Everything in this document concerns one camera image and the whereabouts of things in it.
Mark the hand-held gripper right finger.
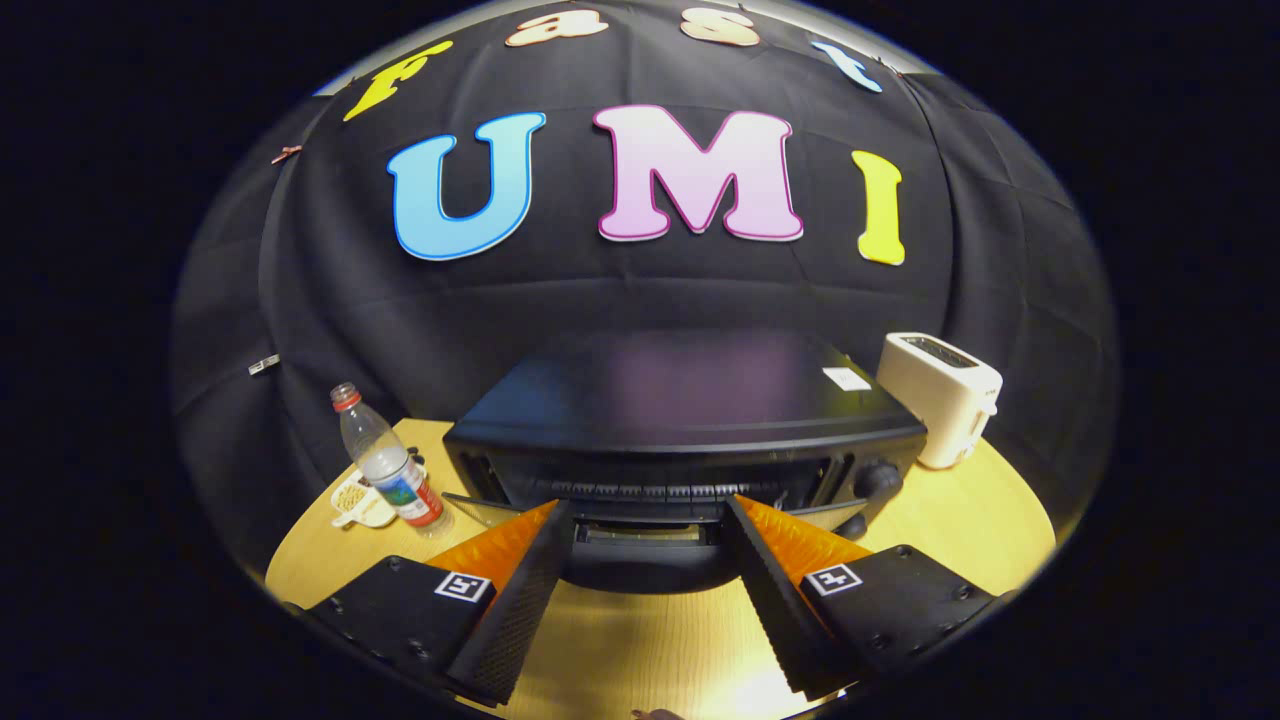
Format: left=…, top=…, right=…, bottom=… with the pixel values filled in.
left=722, top=493, right=1011, bottom=701

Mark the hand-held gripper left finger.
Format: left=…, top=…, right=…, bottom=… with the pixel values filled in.
left=305, top=500, right=573, bottom=709

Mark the black toaster oven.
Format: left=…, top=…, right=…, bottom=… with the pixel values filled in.
left=443, top=330, right=928, bottom=596

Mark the white pop-up toaster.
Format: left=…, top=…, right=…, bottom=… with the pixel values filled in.
left=877, top=332, right=1004, bottom=471

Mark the small white snack dish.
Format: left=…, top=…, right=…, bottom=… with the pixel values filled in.
left=330, top=468, right=399, bottom=531

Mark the clear plastic water bottle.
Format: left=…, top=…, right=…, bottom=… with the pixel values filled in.
left=331, top=382, right=453, bottom=539

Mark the black backdrop cloth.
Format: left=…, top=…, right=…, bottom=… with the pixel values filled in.
left=170, top=0, right=1116, bottom=566

